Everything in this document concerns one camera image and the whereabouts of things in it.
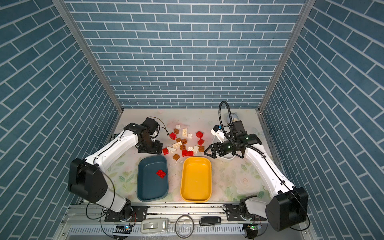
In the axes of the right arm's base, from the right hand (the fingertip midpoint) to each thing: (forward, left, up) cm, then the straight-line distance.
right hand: (210, 148), depth 77 cm
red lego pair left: (+7, +16, -19) cm, 25 cm away
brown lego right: (+10, +5, -17) cm, 20 cm away
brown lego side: (+14, +18, -16) cm, 28 cm away
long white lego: (+12, +22, -18) cm, 30 cm away
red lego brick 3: (+18, +26, -16) cm, 36 cm away
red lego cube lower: (+16, +7, -19) cm, 26 cm away
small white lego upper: (+20, +15, -18) cm, 31 cm away
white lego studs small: (+9, +13, -17) cm, 23 cm away
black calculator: (+14, +67, -16) cm, 70 cm away
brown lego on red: (+10, +18, -16) cm, 26 cm away
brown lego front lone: (+3, +21, -18) cm, 28 cm away
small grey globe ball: (+33, -17, -11) cm, 39 cm away
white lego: (+8, +25, -17) cm, 32 cm away
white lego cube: (+10, +9, -17) cm, 22 cm away
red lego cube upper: (+22, +8, -18) cm, 29 cm away
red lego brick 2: (+7, +29, -18) cm, 34 cm away
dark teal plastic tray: (-15, +33, -18) cm, 40 cm away
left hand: (0, +30, -7) cm, 31 cm away
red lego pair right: (+7, +12, -19) cm, 23 cm away
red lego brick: (-8, +28, -18) cm, 34 cm away
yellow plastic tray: (-9, +7, -20) cm, 23 cm away
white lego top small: (+27, +24, -17) cm, 40 cm away
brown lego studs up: (+15, +22, -17) cm, 32 cm away
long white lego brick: (+22, +19, -17) cm, 34 cm away
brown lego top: (+22, +24, -16) cm, 37 cm away
